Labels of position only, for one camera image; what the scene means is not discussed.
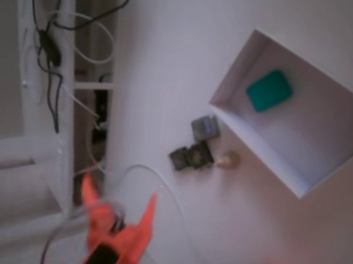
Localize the black object under table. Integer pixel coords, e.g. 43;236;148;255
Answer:
92;87;114;131

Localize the white metal frame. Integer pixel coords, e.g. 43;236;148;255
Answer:
0;0;134;228

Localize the white looped cable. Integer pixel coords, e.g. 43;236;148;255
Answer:
42;3;117;72

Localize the white cardboard bin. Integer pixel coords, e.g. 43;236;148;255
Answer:
200;17;353;210

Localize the orange fixed gripper finger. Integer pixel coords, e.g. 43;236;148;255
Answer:
129;192;163;245

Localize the small beige bear figurine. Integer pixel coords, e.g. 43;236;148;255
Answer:
214;149;242;171

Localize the grey square block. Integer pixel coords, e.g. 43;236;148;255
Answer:
189;113;222;142

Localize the black cable with inline switch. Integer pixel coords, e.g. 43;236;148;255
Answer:
29;0;147;135

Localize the black box with red label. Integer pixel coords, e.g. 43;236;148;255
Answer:
182;140;216;173

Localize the beige linen curtain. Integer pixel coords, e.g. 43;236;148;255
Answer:
0;150;158;264

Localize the black box with clear lid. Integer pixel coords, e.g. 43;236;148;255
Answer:
168;146;190;173

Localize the thin gripper servo wire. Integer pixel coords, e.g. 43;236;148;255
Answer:
33;198;132;264

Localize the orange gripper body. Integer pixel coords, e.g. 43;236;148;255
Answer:
49;222;151;264

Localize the long white cable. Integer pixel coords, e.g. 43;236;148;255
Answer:
103;153;239;264

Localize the orange moving gripper finger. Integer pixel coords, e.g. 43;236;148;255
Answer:
78;171;117;245

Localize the green rounded cube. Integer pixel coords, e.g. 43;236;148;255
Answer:
244;67;296;114

